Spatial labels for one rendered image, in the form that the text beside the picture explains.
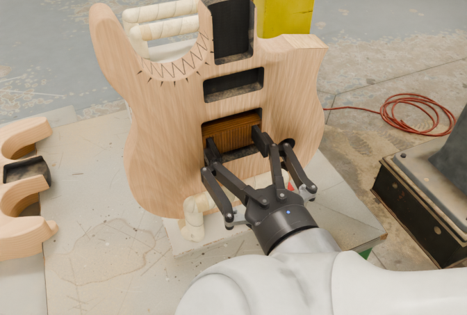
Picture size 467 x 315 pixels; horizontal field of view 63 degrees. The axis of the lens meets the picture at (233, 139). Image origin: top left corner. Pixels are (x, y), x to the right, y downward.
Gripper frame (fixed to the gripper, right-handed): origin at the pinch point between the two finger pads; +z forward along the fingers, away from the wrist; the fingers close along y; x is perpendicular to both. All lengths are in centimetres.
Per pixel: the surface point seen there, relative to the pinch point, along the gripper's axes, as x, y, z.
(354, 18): -115, 203, 216
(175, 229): -20.7, -11.4, 1.4
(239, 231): -20.7, -0.3, -3.6
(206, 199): -9.9, -5.9, -2.2
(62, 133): -22, -30, 39
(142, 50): 1.9, -7.9, 29.1
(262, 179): -9.8, 4.7, -1.8
